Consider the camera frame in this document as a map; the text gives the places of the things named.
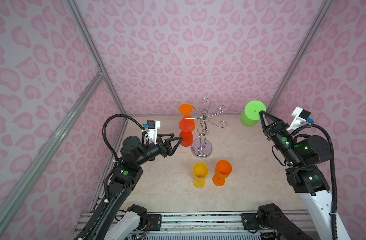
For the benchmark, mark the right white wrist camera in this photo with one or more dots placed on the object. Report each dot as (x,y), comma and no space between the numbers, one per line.
(300,117)

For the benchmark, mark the yellow wine glass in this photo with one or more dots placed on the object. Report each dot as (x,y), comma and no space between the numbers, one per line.
(200,173)

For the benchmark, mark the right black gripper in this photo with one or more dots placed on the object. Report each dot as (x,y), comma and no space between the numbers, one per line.
(279,125)

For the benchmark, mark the red wine glass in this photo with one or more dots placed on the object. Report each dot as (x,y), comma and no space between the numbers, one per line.
(187,127)

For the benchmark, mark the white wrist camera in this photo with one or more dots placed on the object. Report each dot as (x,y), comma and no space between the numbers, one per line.
(151,130)
(300,117)

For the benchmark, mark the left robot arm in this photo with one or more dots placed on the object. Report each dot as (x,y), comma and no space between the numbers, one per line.
(123,180)

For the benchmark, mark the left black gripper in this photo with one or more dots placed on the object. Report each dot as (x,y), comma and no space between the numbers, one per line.
(167,151)

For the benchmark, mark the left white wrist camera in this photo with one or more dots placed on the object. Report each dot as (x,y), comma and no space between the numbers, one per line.
(151,130)

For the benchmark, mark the chrome wine glass rack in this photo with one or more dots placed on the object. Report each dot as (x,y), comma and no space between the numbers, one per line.
(201,147)

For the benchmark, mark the orange wine glass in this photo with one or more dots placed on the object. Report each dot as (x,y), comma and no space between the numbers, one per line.
(186,110)
(222,171)

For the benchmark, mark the green wine glass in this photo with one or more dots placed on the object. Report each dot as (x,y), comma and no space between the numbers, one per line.
(251,115)

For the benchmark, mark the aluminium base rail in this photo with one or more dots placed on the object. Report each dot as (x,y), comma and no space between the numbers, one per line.
(203,226)

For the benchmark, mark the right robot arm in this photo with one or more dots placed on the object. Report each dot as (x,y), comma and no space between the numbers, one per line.
(310,168)

